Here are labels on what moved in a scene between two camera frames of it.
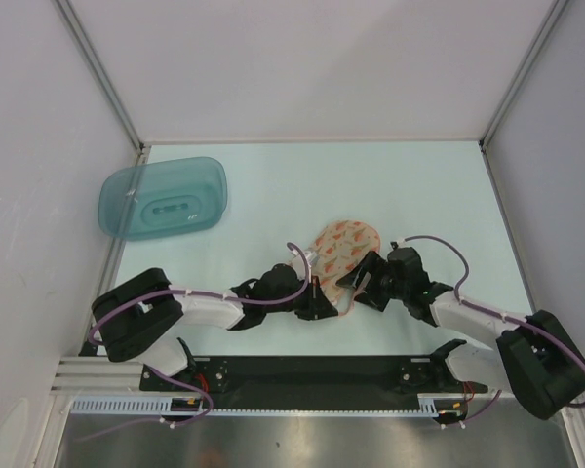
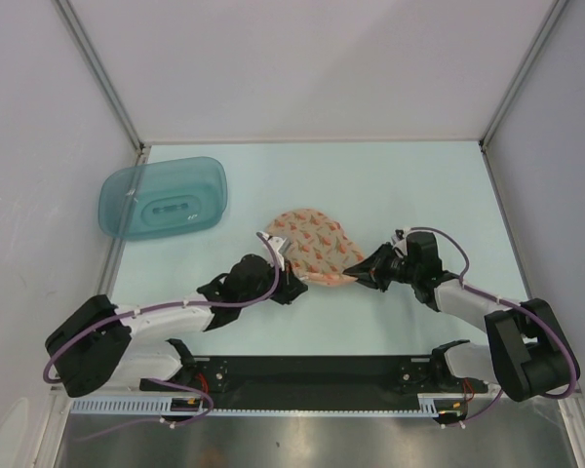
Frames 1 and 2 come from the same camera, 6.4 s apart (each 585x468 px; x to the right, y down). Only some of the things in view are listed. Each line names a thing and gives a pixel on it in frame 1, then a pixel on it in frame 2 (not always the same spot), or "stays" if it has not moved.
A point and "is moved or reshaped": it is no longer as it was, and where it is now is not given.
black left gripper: [317, 306] → [290, 286]
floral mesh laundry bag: [336, 247] is moved or reshaped
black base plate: [262, 376] stays
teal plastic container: [158, 198] stays
